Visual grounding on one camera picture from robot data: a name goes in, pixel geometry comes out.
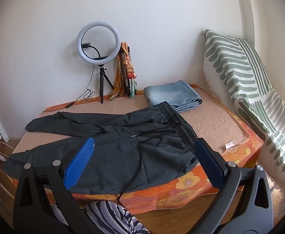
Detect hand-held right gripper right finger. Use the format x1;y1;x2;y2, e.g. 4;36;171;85
193;138;274;234

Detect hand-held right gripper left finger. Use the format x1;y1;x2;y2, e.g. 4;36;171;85
13;137;96;234

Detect black pants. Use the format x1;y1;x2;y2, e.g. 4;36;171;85
2;101;199;201

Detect orange floral blanket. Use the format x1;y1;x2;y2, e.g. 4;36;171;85
11;84;265;209

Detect beige blanket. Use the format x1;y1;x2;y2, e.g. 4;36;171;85
12;88;251;156

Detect zebra striped cloth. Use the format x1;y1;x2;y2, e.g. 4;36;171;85
52;200;153;234

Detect folded light blue jeans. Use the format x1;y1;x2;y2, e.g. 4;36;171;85
143;80;203;113

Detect black folded stand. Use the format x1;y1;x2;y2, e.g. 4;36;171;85
122;50;133;96

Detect orange patterned scarf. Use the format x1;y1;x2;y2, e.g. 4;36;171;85
109;42;131;100

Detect black ring light cable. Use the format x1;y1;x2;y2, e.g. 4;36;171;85
41;65;96;114

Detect white ring light with tripod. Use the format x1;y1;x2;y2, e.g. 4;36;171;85
77;21;121;104

